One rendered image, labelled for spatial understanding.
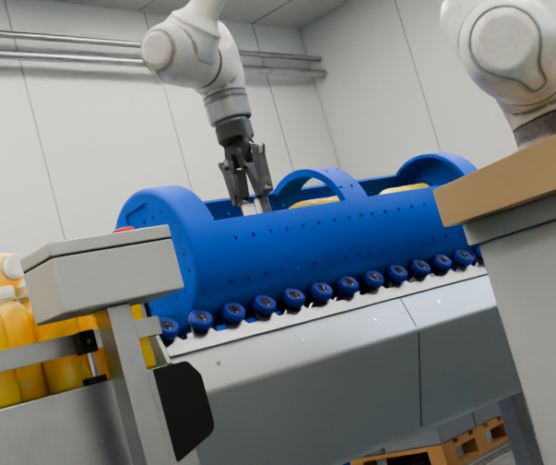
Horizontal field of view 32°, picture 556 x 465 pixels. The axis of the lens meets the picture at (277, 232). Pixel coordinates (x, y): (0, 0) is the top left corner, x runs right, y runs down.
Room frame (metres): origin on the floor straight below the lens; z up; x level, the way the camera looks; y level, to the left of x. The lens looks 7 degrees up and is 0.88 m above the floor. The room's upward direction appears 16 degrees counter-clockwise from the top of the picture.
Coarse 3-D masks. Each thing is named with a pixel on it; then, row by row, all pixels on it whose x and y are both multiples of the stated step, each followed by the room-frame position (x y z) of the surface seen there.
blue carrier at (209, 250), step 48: (144, 192) 1.78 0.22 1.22; (192, 192) 1.77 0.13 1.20; (288, 192) 2.13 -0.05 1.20; (336, 192) 1.98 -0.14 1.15; (432, 192) 2.14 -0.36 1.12; (192, 240) 1.70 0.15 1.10; (240, 240) 1.77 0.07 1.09; (288, 240) 1.84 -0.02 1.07; (336, 240) 1.93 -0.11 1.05; (384, 240) 2.03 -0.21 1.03; (432, 240) 2.14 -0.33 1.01; (192, 288) 1.72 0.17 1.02; (240, 288) 1.79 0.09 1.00; (288, 288) 1.88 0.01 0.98; (336, 288) 2.01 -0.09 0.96
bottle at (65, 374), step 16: (32, 320) 1.46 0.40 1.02; (64, 320) 1.45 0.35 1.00; (48, 336) 1.45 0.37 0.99; (64, 336) 1.45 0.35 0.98; (48, 368) 1.45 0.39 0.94; (64, 368) 1.45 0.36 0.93; (80, 368) 1.46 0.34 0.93; (48, 384) 1.46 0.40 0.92; (64, 384) 1.45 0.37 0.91; (80, 384) 1.45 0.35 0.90
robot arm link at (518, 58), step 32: (448, 0) 1.53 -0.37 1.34; (480, 0) 1.48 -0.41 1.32; (512, 0) 1.44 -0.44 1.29; (448, 32) 1.54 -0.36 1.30; (480, 32) 1.45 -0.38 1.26; (512, 32) 1.44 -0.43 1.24; (544, 32) 1.44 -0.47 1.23; (480, 64) 1.47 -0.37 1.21; (512, 64) 1.45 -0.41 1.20; (544, 64) 1.46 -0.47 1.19; (512, 96) 1.52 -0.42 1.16; (544, 96) 1.58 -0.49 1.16
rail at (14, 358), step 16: (144, 320) 1.53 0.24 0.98; (96, 336) 1.47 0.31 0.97; (144, 336) 1.53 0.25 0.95; (0, 352) 1.37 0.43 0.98; (16, 352) 1.39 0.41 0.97; (32, 352) 1.40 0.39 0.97; (48, 352) 1.42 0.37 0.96; (64, 352) 1.44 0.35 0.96; (0, 368) 1.37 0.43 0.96; (16, 368) 1.39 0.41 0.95
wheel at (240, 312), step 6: (222, 306) 1.77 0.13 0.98; (228, 306) 1.77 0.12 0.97; (234, 306) 1.77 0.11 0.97; (240, 306) 1.78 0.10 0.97; (222, 312) 1.77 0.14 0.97; (228, 312) 1.76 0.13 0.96; (234, 312) 1.77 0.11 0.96; (240, 312) 1.77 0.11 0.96; (228, 318) 1.76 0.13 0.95; (234, 318) 1.76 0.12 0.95; (240, 318) 1.76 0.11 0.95
